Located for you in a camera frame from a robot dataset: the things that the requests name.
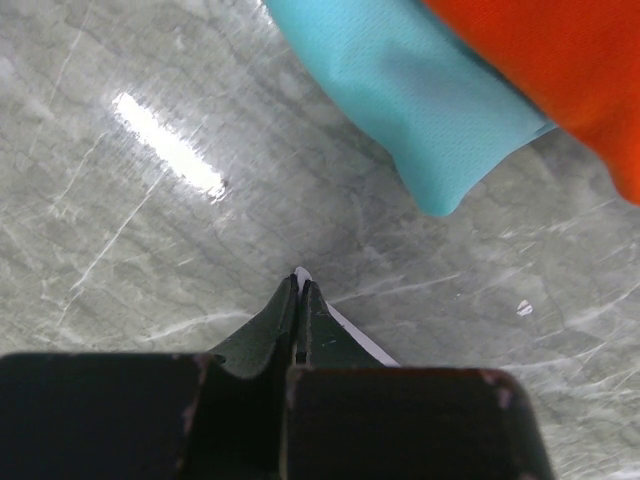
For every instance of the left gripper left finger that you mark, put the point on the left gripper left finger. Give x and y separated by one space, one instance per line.
211 415

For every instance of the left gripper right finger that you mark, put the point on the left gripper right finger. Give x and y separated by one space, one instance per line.
350 416

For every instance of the white t shirt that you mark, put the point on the white t shirt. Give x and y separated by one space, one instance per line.
360 337

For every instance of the folded light blue t shirt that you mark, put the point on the folded light blue t shirt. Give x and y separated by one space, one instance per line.
446 117

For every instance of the folded orange t shirt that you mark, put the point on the folded orange t shirt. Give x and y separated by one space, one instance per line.
578 61

